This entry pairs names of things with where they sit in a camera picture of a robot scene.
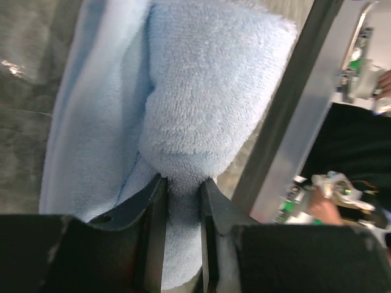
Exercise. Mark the white teleoperation controller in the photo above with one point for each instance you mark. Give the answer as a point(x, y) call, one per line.
point(336, 186)
point(368, 57)

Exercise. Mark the second operator hand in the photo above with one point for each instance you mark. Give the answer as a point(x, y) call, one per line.
point(384, 84)

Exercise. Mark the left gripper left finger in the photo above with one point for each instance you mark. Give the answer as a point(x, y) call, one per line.
point(121, 250)

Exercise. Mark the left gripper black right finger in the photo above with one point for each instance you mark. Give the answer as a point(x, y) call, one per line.
point(241, 255)

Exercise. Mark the aluminium rail frame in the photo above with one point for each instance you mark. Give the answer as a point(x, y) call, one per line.
point(299, 106)

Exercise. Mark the operator hand in background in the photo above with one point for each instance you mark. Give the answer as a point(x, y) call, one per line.
point(324, 209)

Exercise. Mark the light blue towel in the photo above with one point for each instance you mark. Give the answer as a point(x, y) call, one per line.
point(159, 87)

